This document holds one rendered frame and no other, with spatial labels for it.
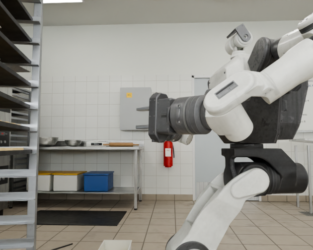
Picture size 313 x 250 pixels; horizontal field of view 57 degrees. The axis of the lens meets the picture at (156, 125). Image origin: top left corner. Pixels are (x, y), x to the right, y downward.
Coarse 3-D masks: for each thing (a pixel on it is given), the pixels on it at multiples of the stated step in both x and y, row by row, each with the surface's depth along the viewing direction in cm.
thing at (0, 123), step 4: (0, 124) 88; (4, 124) 91; (8, 124) 94; (12, 124) 97; (0, 128) 102; (4, 128) 102; (8, 128) 102; (12, 128) 102; (16, 128) 102; (20, 128) 105; (24, 128) 110; (28, 128) 115
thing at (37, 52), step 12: (36, 12) 121; (36, 24) 120; (36, 36) 120; (36, 48) 120; (36, 72) 119; (36, 96) 118; (36, 120) 118; (36, 132) 117; (36, 144) 117; (36, 156) 117; (36, 168) 116; (36, 180) 117; (36, 192) 117; (36, 204) 117; (36, 216) 117
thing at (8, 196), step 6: (0, 192) 114; (6, 192) 114; (12, 192) 114; (18, 192) 114; (24, 192) 115; (30, 192) 115; (0, 198) 114; (6, 198) 114; (12, 198) 114; (18, 198) 114; (24, 198) 115; (30, 198) 115
